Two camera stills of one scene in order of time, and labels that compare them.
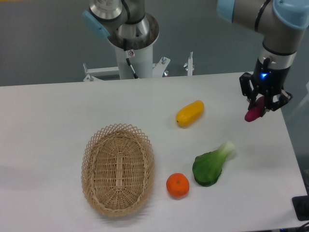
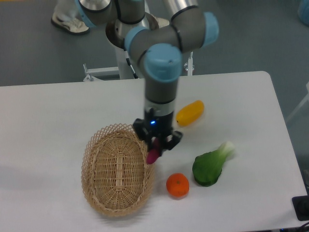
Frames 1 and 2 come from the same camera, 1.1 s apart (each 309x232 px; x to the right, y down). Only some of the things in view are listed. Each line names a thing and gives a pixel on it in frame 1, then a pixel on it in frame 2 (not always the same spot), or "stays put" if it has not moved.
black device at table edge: [301, 204] stays put
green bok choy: [207, 167] stays put
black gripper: [267, 79] -> [156, 125]
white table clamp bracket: [189, 65] stays put
